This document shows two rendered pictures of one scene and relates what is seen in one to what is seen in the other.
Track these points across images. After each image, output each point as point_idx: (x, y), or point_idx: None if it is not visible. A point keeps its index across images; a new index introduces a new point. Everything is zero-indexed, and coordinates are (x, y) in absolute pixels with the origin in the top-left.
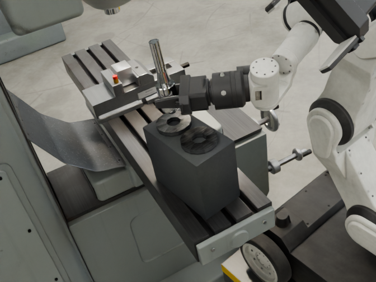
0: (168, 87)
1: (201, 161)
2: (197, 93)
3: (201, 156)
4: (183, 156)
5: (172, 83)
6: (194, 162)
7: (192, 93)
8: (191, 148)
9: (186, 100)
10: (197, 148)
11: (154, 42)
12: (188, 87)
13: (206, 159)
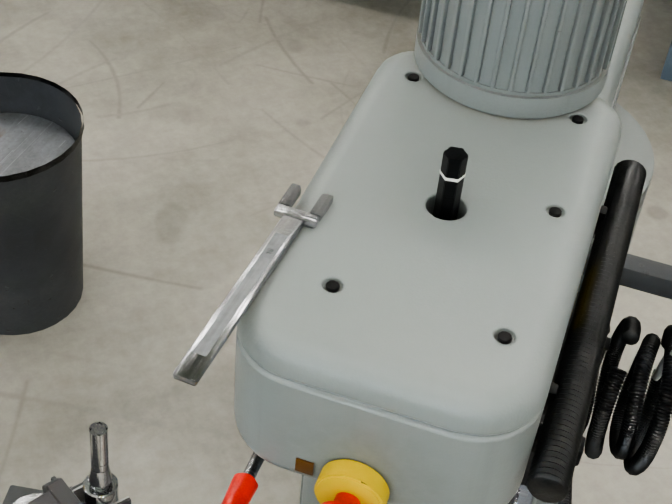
0: (86, 478)
1: (8, 494)
2: (36, 498)
3: (14, 501)
4: (41, 490)
5: (88, 488)
6: (17, 488)
7: (43, 494)
8: (33, 496)
9: (48, 483)
10: (23, 500)
11: (94, 425)
12: (59, 501)
13: (4, 501)
